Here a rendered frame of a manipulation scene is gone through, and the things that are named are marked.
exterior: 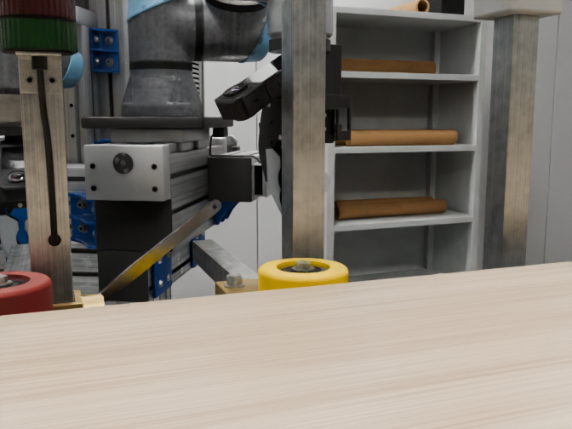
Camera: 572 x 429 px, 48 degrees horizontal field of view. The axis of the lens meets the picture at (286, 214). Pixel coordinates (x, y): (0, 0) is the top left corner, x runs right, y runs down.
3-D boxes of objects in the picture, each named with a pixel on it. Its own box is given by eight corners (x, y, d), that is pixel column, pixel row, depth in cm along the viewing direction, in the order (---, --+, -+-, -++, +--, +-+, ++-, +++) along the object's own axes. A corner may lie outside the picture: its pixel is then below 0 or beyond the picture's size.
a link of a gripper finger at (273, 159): (319, 220, 79) (319, 145, 78) (283, 225, 75) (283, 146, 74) (301, 217, 82) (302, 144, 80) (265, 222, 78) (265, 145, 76)
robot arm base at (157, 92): (139, 117, 130) (137, 66, 129) (211, 117, 128) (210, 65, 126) (107, 117, 115) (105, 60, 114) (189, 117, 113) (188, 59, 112)
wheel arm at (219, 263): (191, 265, 96) (191, 237, 96) (213, 264, 97) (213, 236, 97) (293, 373, 56) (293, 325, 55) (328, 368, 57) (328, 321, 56)
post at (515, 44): (471, 387, 81) (487, 19, 74) (502, 382, 83) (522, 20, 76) (493, 402, 77) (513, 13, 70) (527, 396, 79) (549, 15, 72)
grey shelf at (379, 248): (292, 304, 361) (292, 19, 338) (428, 288, 393) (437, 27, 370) (325, 328, 320) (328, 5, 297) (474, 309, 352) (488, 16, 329)
